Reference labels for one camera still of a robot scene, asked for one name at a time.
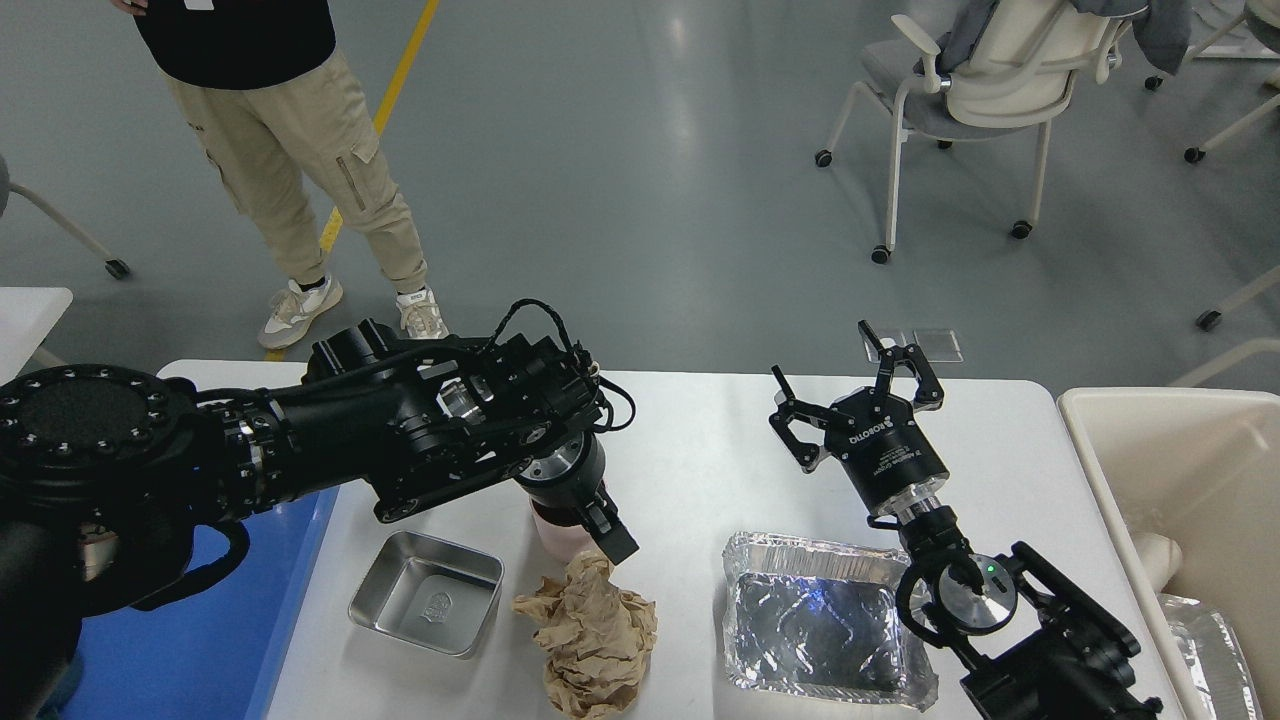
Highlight aluminium foil container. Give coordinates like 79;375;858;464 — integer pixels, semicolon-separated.
721;532;940;712

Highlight blue plastic tray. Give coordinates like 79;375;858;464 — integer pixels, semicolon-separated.
61;489;337;719

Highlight white side table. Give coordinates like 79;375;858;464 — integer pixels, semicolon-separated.
1;287;73;384

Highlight beige plastic bin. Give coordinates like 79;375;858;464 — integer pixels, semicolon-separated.
1059;387;1279;719

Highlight chair base at left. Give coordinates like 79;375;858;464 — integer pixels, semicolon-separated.
1;156;132;281

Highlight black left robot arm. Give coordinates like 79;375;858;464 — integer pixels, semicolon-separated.
1;316;637;719

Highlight white office chair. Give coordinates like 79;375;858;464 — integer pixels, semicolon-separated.
815;1;1135;264

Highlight clear floor socket cover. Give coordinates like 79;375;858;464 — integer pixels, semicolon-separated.
861;328;964;364

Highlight grey jacket on chair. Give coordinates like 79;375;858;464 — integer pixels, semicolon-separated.
934;1;1190;76

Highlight person in beige trousers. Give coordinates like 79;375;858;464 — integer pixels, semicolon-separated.
115;1;448;348

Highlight crumpled brown paper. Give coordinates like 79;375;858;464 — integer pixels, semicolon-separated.
512;550;658;719

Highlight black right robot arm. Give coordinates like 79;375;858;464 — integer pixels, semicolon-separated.
769;322;1164;719

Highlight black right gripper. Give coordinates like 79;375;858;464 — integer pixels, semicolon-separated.
769;320;951;516

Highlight square steel tray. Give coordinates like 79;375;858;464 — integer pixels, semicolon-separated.
348;530;506;659

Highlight chair legs at right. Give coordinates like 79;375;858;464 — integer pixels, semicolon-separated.
1146;0;1280;391

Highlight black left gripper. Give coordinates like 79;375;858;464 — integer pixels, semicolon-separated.
516;432;639;566

